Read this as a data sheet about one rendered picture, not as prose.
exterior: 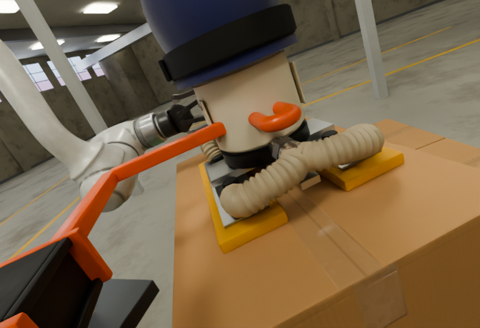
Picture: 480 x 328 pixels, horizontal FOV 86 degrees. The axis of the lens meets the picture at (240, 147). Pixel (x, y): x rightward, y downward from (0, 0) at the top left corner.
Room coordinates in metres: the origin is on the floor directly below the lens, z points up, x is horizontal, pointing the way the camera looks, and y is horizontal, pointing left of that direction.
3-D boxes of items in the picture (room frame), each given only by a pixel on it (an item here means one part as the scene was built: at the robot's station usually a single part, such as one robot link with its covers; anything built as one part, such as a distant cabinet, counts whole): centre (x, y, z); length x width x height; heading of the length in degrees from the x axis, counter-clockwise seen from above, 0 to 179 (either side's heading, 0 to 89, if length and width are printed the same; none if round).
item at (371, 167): (0.48, -0.14, 0.97); 0.34 x 0.10 x 0.05; 7
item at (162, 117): (0.73, 0.14, 1.07); 0.09 x 0.07 x 0.08; 87
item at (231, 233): (0.45, 0.05, 0.97); 0.34 x 0.10 x 0.05; 7
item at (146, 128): (0.73, 0.21, 1.07); 0.09 x 0.06 x 0.09; 177
